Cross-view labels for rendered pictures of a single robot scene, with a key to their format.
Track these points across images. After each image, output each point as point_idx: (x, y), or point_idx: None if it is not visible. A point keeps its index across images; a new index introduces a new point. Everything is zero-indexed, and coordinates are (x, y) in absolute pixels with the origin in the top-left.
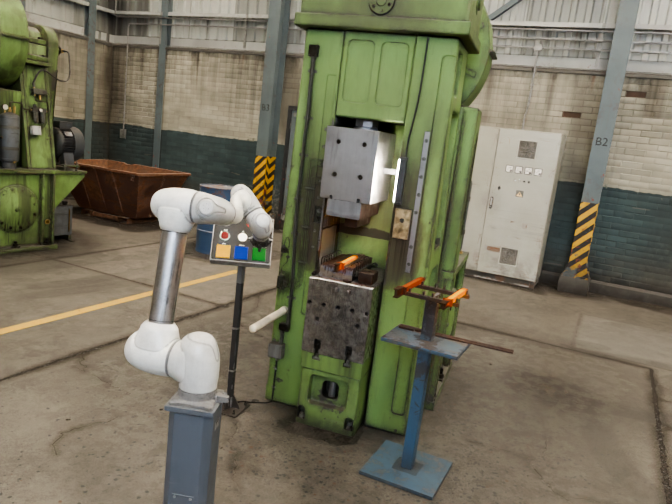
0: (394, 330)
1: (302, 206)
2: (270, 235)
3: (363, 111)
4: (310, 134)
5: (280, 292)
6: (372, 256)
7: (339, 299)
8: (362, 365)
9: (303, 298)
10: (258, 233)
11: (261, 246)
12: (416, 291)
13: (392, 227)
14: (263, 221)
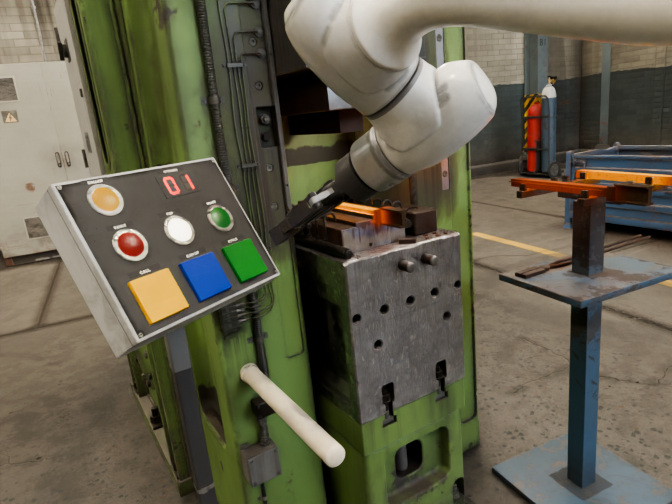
0: (540, 284)
1: (227, 117)
2: (233, 200)
3: None
4: None
5: (229, 340)
6: None
7: (410, 282)
8: (463, 379)
9: (282, 325)
10: (460, 144)
11: (310, 221)
12: (460, 216)
13: None
14: (492, 88)
